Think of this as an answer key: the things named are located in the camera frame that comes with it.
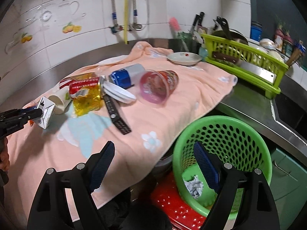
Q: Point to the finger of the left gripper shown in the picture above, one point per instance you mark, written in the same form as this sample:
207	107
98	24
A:
26	119
31	110

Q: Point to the white blue milk carton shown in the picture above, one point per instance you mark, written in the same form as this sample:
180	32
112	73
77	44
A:
47	106

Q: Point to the white paper cup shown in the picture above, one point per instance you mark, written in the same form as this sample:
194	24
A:
62	99

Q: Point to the red cola can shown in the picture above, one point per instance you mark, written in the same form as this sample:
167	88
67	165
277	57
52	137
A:
81	87

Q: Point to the yellow plastic wrapper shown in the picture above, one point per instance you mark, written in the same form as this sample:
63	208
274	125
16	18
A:
87	99

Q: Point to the grey paper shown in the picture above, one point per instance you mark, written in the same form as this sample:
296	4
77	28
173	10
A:
194	187

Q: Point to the black cigarette box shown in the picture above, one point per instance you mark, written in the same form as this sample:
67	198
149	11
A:
116	114

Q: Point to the white round lid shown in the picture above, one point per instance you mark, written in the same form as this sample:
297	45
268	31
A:
118	93

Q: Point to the blue silver can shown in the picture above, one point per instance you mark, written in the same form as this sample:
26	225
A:
128	76

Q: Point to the red noodle cup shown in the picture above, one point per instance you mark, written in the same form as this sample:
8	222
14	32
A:
156	86

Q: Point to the person hand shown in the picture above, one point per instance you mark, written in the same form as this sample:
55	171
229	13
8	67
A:
5	163

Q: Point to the peach pink towel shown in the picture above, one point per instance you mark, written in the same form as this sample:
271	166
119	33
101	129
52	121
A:
142	132

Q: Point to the red plastic stool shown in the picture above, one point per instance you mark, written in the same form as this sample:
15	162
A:
165	196

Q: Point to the steel sink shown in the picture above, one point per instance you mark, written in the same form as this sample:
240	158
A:
289	115

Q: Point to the cleaver knife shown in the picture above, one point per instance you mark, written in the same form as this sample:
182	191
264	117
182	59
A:
259	72

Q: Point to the green dish rack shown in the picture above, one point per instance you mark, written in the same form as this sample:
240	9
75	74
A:
248	54

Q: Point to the white ceramic plate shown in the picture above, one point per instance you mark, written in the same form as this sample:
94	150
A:
184	58

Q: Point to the pink bottle brush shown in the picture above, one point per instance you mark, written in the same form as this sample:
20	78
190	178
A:
173	22

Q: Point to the dark green utensil holder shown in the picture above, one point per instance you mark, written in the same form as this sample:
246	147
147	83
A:
188	42

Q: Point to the black frying pan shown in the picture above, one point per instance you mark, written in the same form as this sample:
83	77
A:
222	30

